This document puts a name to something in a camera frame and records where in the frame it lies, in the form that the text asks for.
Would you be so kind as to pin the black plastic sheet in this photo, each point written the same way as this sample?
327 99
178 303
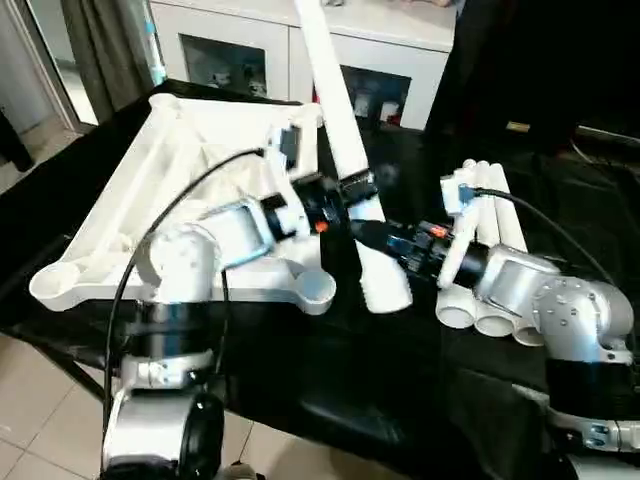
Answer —
350 400

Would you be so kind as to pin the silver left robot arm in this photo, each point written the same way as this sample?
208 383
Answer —
180 260

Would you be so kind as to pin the white plastic table top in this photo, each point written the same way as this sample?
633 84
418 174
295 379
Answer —
165 165

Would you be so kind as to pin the white glass-door cabinet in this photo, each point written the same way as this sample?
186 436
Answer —
250 25

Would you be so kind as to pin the black furniture piece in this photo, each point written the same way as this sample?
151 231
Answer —
15 140

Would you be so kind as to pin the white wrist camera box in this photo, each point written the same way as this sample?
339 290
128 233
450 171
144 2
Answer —
455 195
290 150

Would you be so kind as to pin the light blue strip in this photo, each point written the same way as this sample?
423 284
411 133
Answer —
155 45

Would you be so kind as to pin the black backdrop cloth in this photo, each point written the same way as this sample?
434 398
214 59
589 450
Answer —
550 50

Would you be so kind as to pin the white plastic table leg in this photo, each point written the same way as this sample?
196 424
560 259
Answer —
510 220
452 315
340 115
492 322

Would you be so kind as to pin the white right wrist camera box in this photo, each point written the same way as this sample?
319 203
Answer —
455 195

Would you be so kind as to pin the grey curtain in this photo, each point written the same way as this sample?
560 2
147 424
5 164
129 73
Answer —
115 50

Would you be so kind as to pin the small tan label tag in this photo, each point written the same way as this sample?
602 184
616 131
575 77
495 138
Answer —
518 126

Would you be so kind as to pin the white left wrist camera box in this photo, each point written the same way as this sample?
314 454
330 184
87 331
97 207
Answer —
290 150

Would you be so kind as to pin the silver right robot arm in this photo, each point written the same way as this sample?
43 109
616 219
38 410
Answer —
575 310

